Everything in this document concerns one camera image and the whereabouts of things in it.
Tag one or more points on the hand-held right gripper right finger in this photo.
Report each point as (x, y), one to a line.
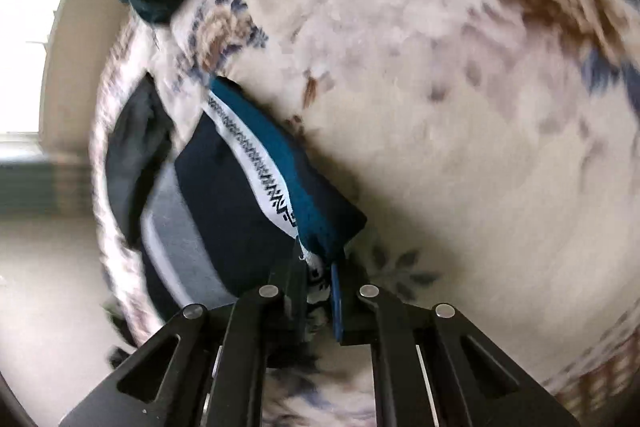
(337, 307)

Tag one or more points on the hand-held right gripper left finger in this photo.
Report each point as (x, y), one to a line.
(295, 307)

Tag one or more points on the navy teal underwear patterned waistband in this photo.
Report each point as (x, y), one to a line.
(225, 207)

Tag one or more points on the floral blanket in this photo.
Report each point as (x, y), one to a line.
(450, 157)

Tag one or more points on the black folded cloth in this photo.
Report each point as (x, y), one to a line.
(135, 157)

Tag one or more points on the grey-green checked curtain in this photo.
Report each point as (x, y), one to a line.
(40, 182)

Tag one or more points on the window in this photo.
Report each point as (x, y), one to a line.
(30, 57)

